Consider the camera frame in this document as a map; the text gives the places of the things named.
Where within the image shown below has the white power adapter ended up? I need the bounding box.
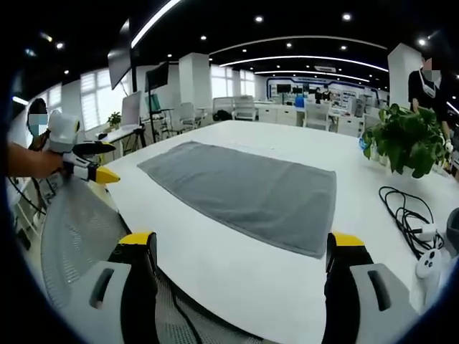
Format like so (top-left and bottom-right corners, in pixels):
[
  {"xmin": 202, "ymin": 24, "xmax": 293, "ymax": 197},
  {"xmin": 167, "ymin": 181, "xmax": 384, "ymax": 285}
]
[{"xmin": 412, "ymin": 225, "xmax": 438, "ymax": 240}]

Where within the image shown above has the small green plant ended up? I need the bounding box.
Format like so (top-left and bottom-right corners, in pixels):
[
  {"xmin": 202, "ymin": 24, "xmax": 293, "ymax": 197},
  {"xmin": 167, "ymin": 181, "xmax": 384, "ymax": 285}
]
[{"xmin": 106, "ymin": 111, "xmax": 123, "ymax": 130}]

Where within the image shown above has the white office chair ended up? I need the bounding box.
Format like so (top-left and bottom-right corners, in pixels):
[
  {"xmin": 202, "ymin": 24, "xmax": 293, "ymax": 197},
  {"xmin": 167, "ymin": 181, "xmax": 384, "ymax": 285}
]
[
  {"xmin": 303, "ymin": 102, "xmax": 333, "ymax": 132},
  {"xmin": 232, "ymin": 95, "xmax": 258, "ymax": 121},
  {"xmin": 178, "ymin": 102, "xmax": 208, "ymax": 133}
]

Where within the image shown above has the dark grey container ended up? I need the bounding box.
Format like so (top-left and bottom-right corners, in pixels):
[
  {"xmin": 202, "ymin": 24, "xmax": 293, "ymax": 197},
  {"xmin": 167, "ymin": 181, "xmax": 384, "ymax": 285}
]
[{"xmin": 445, "ymin": 207, "xmax": 459, "ymax": 257}]

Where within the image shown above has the black monitor on stand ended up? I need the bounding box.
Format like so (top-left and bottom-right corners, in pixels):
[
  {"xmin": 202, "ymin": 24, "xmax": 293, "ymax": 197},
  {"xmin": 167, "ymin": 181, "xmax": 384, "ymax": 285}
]
[{"xmin": 145, "ymin": 61, "xmax": 169, "ymax": 95}]

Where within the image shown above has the large black monitor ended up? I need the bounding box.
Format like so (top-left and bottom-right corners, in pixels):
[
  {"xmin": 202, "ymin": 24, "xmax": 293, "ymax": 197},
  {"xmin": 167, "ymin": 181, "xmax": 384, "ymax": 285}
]
[{"xmin": 107, "ymin": 17, "xmax": 133, "ymax": 91}]

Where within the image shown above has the white desktop monitor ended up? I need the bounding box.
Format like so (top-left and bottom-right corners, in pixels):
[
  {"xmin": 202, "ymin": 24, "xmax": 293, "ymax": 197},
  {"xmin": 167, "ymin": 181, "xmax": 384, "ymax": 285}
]
[{"xmin": 120, "ymin": 90, "xmax": 143, "ymax": 127}]

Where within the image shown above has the grey towel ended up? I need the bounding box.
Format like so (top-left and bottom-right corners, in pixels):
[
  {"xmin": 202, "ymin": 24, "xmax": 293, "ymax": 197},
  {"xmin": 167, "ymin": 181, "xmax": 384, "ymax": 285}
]
[{"xmin": 137, "ymin": 140, "xmax": 338, "ymax": 259}]

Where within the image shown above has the green potted plant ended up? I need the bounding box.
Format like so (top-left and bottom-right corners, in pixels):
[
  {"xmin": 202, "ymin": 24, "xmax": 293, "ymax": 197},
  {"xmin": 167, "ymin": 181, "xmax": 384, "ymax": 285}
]
[{"xmin": 360, "ymin": 103, "xmax": 449, "ymax": 179}]

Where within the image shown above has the white table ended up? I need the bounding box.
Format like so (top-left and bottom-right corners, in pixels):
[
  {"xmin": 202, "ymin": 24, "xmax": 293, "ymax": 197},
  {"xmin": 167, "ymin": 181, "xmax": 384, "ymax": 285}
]
[{"xmin": 93, "ymin": 120, "xmax": 459, "ymax": 344}]

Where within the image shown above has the grey mesh office chair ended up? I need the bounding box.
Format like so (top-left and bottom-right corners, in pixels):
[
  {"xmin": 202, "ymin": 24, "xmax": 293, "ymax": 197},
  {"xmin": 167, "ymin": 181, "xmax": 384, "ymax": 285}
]
[{"xmin": 39, "ymin": 175, "xmax": 252, "ymax": 344}]

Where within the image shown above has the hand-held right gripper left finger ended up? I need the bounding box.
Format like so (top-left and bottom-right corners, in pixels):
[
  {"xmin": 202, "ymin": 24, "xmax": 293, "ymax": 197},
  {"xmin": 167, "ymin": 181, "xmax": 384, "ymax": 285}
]
[{"xmin": 61, "ymin": 231, "xmax": 161, "ymax": 344}]

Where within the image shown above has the black tripod stand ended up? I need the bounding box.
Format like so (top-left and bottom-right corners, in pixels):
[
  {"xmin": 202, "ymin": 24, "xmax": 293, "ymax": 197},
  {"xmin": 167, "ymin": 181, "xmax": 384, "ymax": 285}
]
[{"xmin": 121, "ymin": 123, "xmax": 148, "ymax": 157}]

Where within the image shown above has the black cable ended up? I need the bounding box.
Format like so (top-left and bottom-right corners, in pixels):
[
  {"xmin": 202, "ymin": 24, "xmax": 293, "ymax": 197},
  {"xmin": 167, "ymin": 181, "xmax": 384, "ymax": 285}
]
[{"xmin": 379, "ymin": 186, "xmax": 445, "ymax": 259}]

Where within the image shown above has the person's left hand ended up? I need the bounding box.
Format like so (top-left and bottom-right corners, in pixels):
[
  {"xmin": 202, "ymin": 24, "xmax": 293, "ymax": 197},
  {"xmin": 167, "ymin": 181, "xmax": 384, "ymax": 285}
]
[{"xmin": 38, "ymin": 149, "xmax": 75, "ymax": 177}]

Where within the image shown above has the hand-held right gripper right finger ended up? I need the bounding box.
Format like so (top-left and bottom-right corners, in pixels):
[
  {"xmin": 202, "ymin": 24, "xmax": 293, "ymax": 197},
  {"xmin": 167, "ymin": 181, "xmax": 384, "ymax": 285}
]
[{"xmin": 323, "ymin": 231, "xmax": 420, "ymax": 344}]

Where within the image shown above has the white handheld controller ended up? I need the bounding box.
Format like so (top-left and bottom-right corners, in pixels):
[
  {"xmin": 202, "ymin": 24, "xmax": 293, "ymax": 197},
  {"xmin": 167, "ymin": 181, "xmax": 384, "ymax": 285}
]
[{"xmin": 415, "ymin": 249, "xmax": 448, "ymax": 277}]

